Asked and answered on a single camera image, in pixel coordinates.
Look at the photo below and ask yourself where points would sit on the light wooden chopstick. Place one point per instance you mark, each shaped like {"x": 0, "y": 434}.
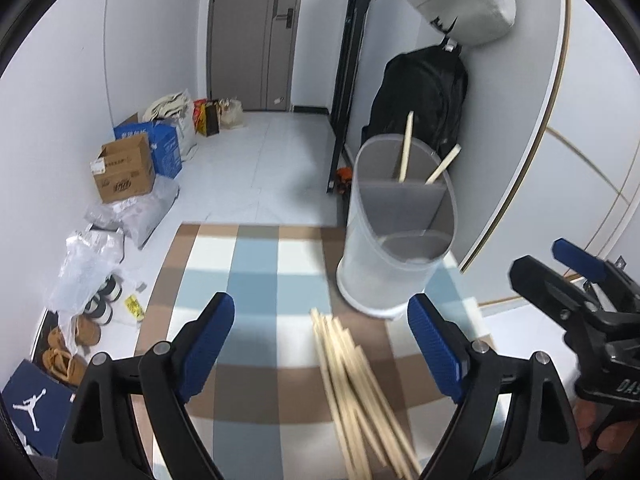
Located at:
{"x": 406, "y": 150}
{"x": 442, "y": 165}

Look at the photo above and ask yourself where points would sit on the clear plastic bag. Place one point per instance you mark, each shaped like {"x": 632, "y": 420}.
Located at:
{"x": 85, "y": 265}

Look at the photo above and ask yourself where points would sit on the brown sandals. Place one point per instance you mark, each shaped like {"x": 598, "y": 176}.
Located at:
{"x": 65, "y": 365}

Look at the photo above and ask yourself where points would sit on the translucent utensil holder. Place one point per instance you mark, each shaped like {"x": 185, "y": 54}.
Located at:
{"x": 380, "y": 270}

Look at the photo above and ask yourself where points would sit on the pile of wooden chopsticks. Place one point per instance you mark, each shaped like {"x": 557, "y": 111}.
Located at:
{"x": 350, "y": 390}

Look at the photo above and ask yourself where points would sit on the orange tool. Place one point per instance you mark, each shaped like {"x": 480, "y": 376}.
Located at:
{"x": 345, "y": 177}

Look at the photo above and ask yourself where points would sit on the white tote bag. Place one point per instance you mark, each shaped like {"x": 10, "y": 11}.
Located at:
{"x": 170, "y": 105}

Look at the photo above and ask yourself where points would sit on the white sneaker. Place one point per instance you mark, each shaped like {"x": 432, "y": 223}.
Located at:
{"x": 97, "y": 312}
{"x": 111, "y": 290}

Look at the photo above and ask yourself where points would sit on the red snack bag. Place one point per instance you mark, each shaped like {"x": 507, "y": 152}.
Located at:
{"x": 200, "y": 110}

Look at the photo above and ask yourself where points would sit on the light grey bag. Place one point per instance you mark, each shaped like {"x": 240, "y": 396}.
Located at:
{"x": 460, "y": 0}

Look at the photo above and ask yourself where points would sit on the beige plastic bag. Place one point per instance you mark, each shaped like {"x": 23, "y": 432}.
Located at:
{"x": 232, "y": 112}

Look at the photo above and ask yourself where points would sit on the person's right hand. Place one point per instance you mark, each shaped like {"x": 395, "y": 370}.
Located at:
{"x": 587, "y": 425}

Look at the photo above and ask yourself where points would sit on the grey door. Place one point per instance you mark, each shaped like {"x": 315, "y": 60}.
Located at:
{"x": 240, "y": 35}

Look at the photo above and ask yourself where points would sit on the brown cardboard box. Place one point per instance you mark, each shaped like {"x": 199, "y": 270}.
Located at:
{"x": 125, "y": 170}

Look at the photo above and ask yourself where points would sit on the black backpack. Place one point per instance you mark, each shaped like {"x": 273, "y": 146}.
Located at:
{"x": 420, "y": 90}

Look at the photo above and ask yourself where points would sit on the blue cardboard box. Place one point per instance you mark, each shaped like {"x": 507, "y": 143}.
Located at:
{"x": 167, "y": 145}

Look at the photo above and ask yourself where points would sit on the tan suede shoe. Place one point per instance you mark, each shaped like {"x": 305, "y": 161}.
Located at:
{"x": 87, "y": 330}

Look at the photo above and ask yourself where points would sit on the checked tablecloth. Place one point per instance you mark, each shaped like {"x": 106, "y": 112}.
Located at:
{"x": 255, "y": 270}

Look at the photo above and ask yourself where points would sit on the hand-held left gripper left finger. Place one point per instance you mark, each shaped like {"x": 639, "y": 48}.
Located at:
{"x": 210, "y": 347}

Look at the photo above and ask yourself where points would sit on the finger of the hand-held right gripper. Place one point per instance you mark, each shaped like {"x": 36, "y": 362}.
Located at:
{"x": 580, "y": 260}
{"x": 547, "y": 292}

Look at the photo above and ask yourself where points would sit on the yellow packet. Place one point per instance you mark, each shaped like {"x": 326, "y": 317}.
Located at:
{"x": 134, "y": 307}

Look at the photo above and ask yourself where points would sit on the navy shoe box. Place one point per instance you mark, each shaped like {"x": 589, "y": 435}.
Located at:
{"x": 30, "y": 400}

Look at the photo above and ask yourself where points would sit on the black metal rack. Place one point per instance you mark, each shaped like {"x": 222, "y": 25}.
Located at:
{"x": 350, "y": 60}

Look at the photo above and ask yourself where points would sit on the black paper bag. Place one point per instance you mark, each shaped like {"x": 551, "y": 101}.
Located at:
{"x": 212, "y": 120}

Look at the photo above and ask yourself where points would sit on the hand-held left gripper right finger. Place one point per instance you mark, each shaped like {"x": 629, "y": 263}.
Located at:
{"x": 435, "y": 350}

